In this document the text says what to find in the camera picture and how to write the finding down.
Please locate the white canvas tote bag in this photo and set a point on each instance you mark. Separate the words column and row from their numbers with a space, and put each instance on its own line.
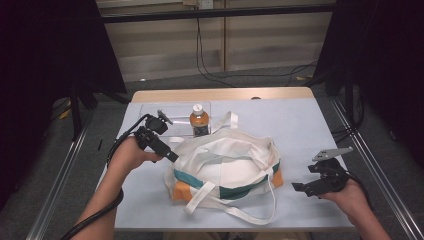
column 233, row 166

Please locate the clear plastic tray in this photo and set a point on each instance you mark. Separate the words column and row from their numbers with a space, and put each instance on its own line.
column 180, row 111

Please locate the black horizontal bar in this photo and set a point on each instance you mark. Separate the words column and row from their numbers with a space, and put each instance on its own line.
column 216, row 13

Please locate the black curtain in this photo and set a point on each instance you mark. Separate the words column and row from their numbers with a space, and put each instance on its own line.
column 40, row 66
column 383, row 66

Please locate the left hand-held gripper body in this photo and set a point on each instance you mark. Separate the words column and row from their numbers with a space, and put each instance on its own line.
column 151, row 128

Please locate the person's left hand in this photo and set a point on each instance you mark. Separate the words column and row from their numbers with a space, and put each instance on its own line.
column 131, row 155

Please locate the light blue table mat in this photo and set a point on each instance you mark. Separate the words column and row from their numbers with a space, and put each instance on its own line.
column 300, row 133

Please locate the metal floor rail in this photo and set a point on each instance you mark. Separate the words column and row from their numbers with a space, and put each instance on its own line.
column 383, row 186
column 56, row 186

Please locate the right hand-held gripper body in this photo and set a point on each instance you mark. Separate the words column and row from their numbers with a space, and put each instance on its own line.
column 331, row 173

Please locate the black metal stand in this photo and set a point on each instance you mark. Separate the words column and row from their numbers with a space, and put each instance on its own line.
column 76, row 113
column 349, row 100

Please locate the orange drink bottle white cap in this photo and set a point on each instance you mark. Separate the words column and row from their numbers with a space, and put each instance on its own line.
column 199, row 121

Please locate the white wall socket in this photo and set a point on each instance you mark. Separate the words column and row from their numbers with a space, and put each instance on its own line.
column 205, row 4

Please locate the person's right hand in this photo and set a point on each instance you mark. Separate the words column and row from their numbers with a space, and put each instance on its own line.
column 353, row 201

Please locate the small black floor object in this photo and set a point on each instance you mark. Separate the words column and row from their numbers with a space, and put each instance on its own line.
column 100, row 144

